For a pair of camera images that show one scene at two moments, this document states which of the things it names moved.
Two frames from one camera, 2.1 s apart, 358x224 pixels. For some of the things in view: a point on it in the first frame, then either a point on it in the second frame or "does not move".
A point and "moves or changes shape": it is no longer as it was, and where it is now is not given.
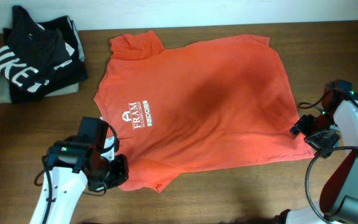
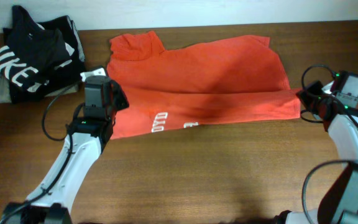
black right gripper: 301,126 -> 316,86
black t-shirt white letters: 37,58 does not move
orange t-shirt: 214,104 moves or changes shape
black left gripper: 123,173 -> 121,100
